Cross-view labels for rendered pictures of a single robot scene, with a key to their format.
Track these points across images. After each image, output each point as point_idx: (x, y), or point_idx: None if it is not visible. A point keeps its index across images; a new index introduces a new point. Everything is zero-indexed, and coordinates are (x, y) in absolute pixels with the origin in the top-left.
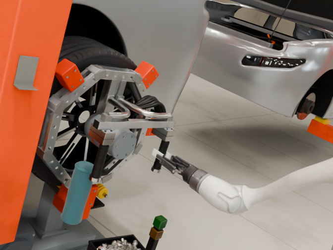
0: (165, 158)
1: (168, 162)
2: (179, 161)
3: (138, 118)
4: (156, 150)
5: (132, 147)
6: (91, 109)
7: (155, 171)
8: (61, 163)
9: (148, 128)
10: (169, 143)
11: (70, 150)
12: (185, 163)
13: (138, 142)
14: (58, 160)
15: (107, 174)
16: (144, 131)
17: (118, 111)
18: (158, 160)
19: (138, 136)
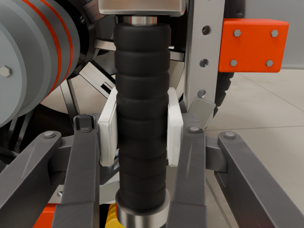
0: (72, 145)
1: (10, 179)
2: (185, 186)
3: (189, 14)
4: (112, 93)
5: (3, 81)
6: (70, 12)
7: (120, 219)
8: (17, 142)
9: (223, 42)
10: (153, 35)
11: (27, 113)
12: (261, 221)
13: (192, 94)
14: (6, 134)
15: (104, 183)
16: (209, 53)
17: (182, 26)
18: (121, 159)
19: (188, 73)
